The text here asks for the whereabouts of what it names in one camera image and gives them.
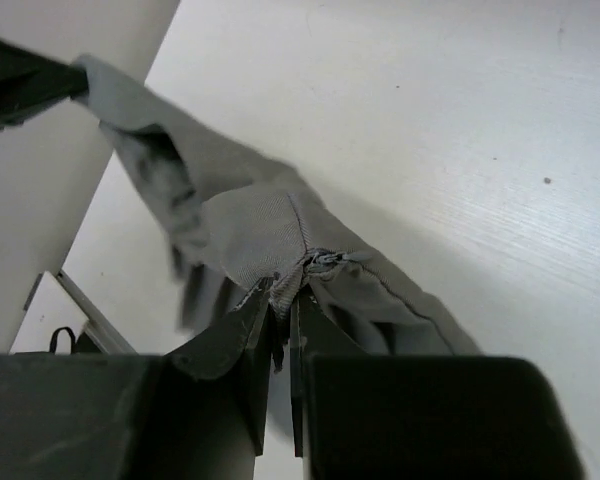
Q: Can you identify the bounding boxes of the grey pleated skirt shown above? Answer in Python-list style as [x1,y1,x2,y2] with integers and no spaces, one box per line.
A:
[74,55,479,355]

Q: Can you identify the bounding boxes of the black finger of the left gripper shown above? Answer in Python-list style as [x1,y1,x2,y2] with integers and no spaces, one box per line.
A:
[0,38,88,130]

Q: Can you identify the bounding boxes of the aluminium front rail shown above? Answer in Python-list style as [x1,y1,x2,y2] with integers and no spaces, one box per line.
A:
[56,270,136,354]

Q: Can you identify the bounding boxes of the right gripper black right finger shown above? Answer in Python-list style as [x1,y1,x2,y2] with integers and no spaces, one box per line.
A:
[290,294,585,479]

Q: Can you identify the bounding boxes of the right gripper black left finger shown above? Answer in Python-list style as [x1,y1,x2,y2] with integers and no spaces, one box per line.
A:
[0,279,271,479]

